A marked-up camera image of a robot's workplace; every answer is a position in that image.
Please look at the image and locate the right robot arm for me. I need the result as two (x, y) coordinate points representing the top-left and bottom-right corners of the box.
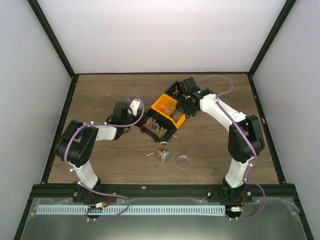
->
(176, 77), (265, 202)

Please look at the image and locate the black bin with lollipops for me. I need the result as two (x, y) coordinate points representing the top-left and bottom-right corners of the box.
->
(165, 81), (183, 100)

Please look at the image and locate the clear round lid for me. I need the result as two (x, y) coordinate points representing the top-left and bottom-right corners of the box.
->
(176, 155), (190, 169)

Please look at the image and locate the black front mounting rail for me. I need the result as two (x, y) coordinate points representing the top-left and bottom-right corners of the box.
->
(29, 183), (297, 203)

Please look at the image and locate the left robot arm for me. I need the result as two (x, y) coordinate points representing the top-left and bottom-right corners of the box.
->
(54, 98), (144, 202)

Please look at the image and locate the pile of star gummies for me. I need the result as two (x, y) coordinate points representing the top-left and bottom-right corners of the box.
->
(159, 103), (175, 115)

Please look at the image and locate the brown slotted plastic scoop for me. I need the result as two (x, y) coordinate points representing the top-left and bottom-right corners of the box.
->
(170, 109), (185, 123)

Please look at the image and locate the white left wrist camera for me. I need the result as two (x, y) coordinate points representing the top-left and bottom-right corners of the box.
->
(128, 98), (141, 117)

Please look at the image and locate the clear plastic cup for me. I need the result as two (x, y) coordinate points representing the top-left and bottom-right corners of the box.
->
(156, 141), (171, 163)

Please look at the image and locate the black bin with gummy candies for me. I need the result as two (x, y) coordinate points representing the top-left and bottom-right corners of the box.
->
(139, 109), (177, 143)

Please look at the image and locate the pile of pastel gummies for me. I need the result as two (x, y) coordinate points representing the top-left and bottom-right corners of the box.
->
(142, 117), (168, 138)

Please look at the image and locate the black enclosure frame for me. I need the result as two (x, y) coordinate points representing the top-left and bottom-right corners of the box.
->
(13, 0), (315, 240)

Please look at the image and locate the yellow bin with star candies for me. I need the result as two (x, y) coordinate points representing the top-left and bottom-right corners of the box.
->
(150, 93), (187, 129)

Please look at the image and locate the light blue slotted cable duct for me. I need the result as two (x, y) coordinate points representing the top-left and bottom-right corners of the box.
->
(35, 204), (226, 216)

